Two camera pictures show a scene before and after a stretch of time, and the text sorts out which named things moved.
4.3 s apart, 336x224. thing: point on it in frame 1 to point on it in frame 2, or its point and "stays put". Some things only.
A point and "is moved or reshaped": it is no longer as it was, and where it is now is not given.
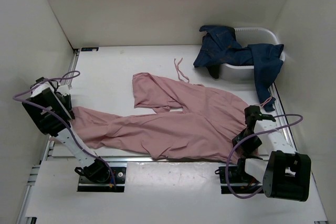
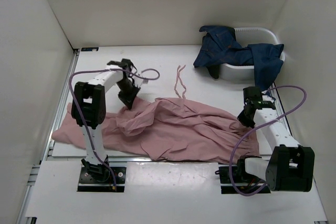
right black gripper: [249, 148] to [241, 118]
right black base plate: [240, 182] stays put
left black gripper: [69, 106] to [127, 99]
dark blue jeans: [219, 46] stays put
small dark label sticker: [90, 49] stays put
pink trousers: [167, 120] is moved or reshaped
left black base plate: [115, 183] stays put
